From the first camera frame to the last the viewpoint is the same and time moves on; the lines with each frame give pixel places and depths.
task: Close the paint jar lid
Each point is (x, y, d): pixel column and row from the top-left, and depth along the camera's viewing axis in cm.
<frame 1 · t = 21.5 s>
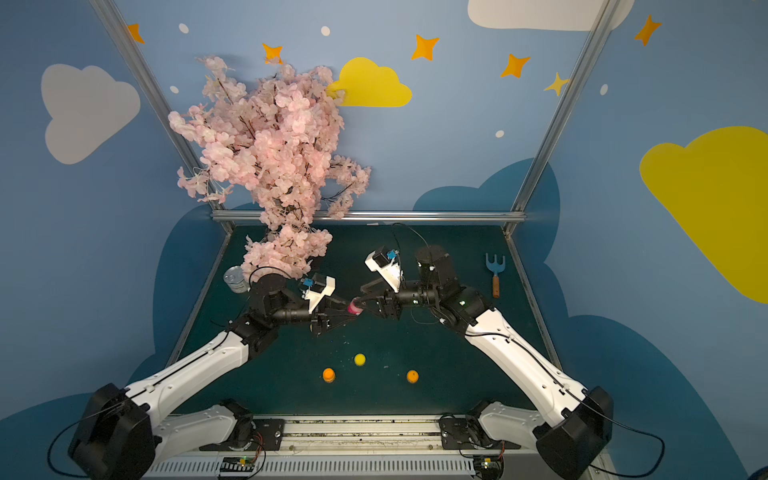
left hand: (356, 305, 71), fingers open
right hand: (366, 292, 67), fingers open
orange jar lid: (412, 376, 86), on the table
blue garden fork toy: (495, 267, 112), on the table

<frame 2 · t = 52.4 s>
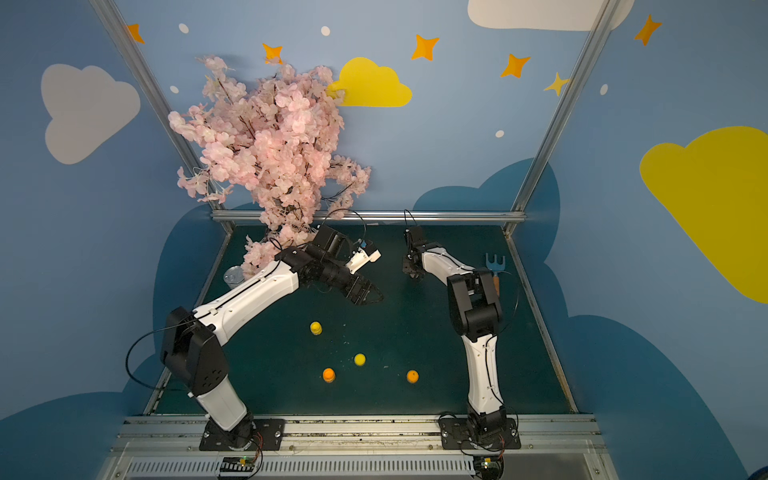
left hand: (375, 286, 80), fingers open
right hand: (418, 262, 107), fingers open
the named things where they were.

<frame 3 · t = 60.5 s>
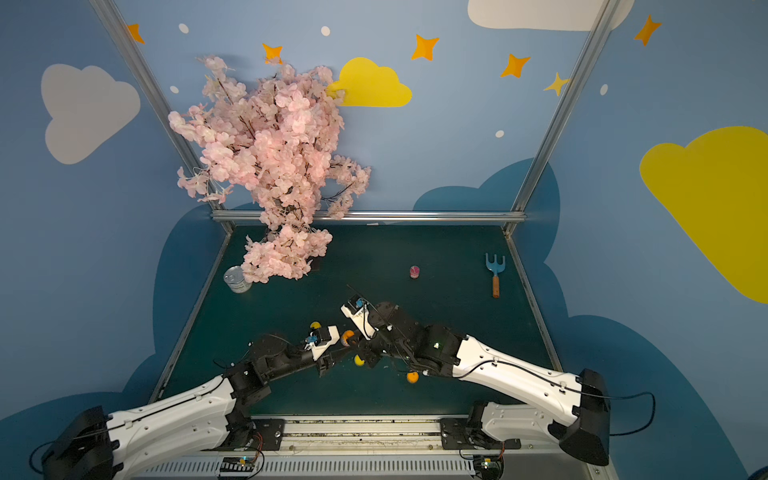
left hand: (353, 333, 73), fingers open
right hand: (356, 333, 70), fingers closed
magenta paint jar: (414, 271, 106), point 4 cm above the table
the other named things where they were.

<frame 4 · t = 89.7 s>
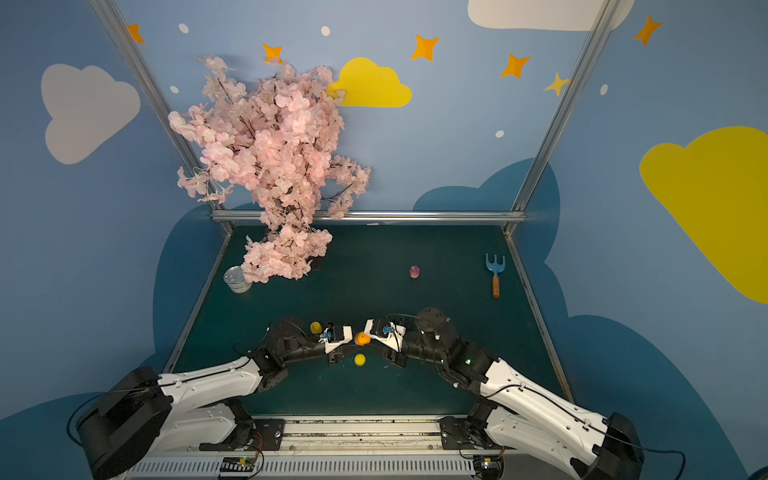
left hand: (366, 330, 75), fingers open
right hand: (376, 328, 71), fingers open
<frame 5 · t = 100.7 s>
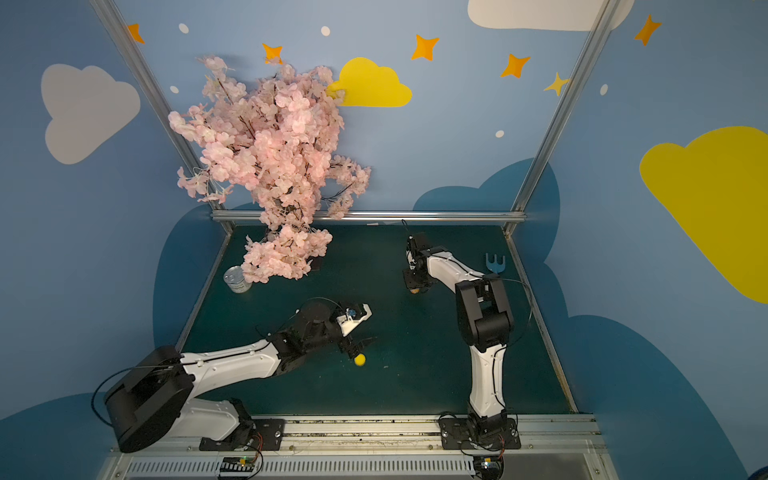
left hand: (369, 316, 82), fingers open
right hand: (419, 278, 102), fingers open
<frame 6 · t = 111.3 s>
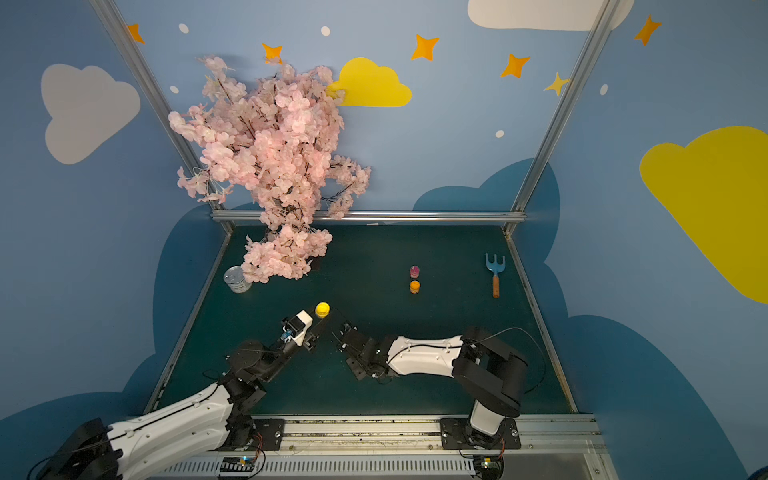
left hand: (323, 304, 72), fingers open
right hand: (362, 354, 87), fingers open
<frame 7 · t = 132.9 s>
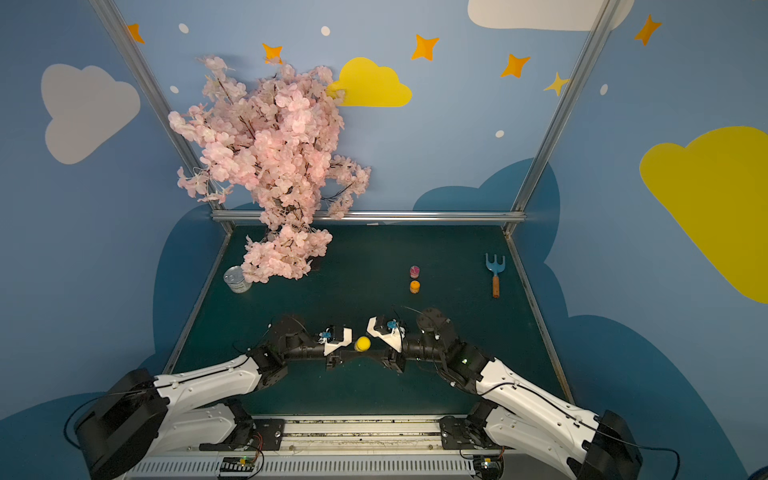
left hand: (367, 339, 74), fingers open
right hand: (372, 336, 71), fingers open
